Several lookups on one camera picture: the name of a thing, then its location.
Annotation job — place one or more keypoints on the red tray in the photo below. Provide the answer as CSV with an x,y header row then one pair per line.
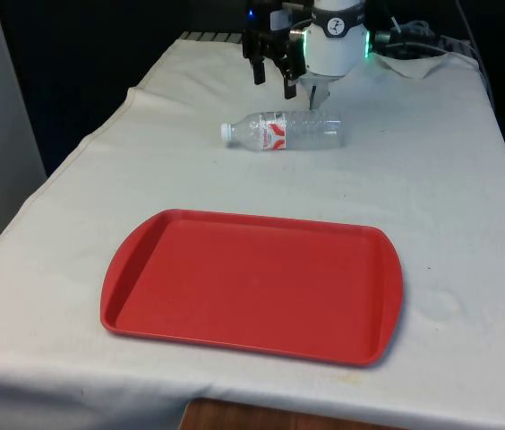
x,y
252,286

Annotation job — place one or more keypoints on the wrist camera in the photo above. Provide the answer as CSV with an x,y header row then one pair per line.
x,y
279,19

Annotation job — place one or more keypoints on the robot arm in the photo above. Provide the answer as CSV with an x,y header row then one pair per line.
x,y
333,49

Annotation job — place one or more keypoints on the clear plastic bottle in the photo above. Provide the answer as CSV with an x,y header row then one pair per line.
x,y
297,131

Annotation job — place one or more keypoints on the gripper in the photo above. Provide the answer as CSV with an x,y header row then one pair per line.
x,y
257,13

